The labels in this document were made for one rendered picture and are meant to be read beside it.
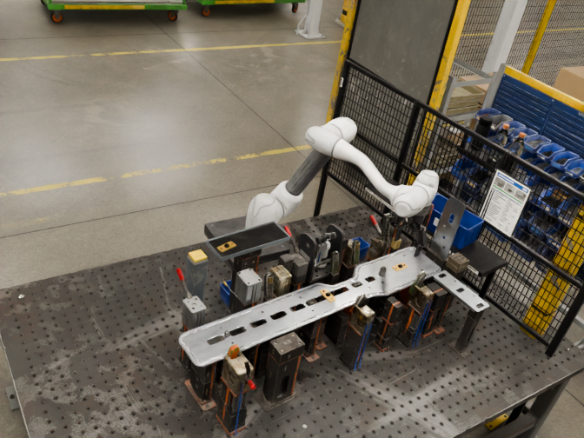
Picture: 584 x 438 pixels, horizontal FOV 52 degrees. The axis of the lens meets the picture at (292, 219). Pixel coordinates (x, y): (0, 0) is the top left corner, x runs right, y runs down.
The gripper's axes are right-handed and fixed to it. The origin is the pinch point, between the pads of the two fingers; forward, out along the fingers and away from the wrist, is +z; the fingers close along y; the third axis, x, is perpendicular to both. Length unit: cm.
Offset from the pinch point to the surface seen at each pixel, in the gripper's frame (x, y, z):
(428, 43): 156, -146, -37
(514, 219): 54, 18, -12
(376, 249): -2.9, -14.7, 11.7
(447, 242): 26.6, 4.0, 3.6
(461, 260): 26.7, 14.7, 7.2
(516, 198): 54, 15, -23
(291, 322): -72, 7, 13
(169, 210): -15, -219, 113
